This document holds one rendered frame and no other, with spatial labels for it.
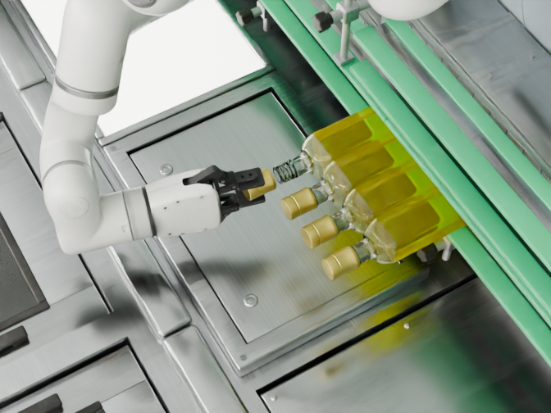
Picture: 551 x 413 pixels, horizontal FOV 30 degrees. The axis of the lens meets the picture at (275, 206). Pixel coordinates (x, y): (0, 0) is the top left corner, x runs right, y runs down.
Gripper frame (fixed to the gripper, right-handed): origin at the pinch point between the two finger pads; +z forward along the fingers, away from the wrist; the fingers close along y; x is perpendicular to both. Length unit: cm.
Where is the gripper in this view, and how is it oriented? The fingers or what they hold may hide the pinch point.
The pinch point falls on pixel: (249, 187)
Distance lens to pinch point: 151.9
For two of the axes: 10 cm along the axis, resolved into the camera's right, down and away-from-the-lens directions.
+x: -2.7, -7.9, 5.5
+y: -0.1, -5.6, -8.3
